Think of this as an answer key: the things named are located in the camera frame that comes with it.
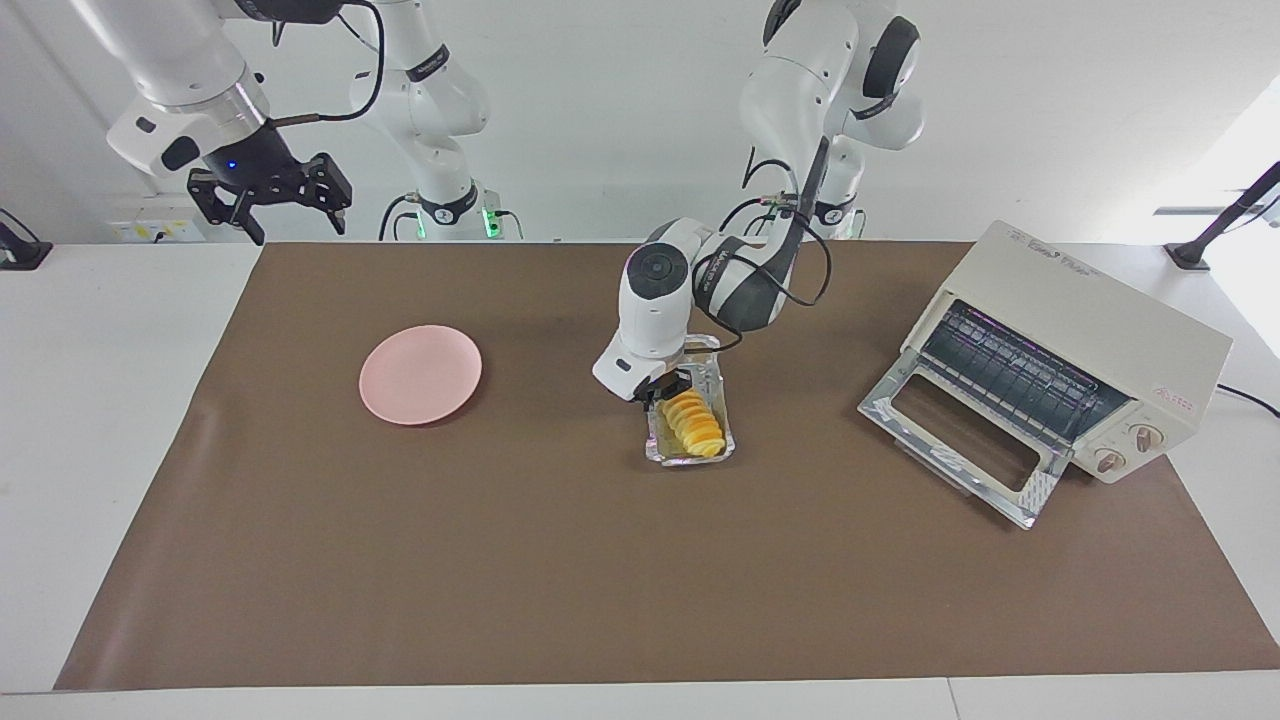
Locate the white wall socket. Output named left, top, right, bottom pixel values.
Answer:
left=110, top=195, right=201, bottom=244

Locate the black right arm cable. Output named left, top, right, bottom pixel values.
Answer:
left=270, top=0, right=387, bottom=128

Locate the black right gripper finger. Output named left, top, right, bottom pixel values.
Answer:
left=304, top=152, right=354, bottom=238
left=186, top=170, right=267, bottom=247

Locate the glass oven door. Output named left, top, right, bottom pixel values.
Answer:
left=858, top=352, right=1073, bottom=529

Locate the black oven power cable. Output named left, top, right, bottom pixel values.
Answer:
left=1215, top=385, right=1280, bottom=419

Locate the cream toaster oven body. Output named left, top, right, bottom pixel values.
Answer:
left=900, top=220, right=1233, bottom=486

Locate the black camera stand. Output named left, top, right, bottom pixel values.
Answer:
left=1165, top=160, right=1280, bottom=271

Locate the pink round plate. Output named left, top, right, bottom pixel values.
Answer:
left=359, top=325, right=483, bottom=426

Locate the aluminium foil tray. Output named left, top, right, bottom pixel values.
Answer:
left=645, top=335, right=736, bottom=468

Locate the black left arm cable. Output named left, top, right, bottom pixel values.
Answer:
left=690, top=135, right=833, bottom=353

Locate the black left base cable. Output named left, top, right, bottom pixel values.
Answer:
left=718, top=195, right=791, bottom=238

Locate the metal oven rack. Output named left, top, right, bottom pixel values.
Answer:
left=920, top=300, right=1131, bottom=446

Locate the black table clamp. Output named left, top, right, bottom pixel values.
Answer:
left=0, top=208, right=53, bottom=271

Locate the black right base cable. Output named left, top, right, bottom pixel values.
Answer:
left=378, top=193, right=421, bottom=241

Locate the brown table mat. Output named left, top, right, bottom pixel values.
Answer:
left=55, top=240, right=1280, bottom=691

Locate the yellow ridged bread loaf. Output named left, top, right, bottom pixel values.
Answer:
left=662, top=390, right=726, bottom=459

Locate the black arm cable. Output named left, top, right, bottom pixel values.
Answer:
left=690, top=135, right=833, bottom=353
left=270, top=0, right=387, bottom=128

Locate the black base cable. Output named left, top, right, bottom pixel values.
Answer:
left=378, top=193, right=421, bottom=241
left=718, top=195, right=791, bottom=238

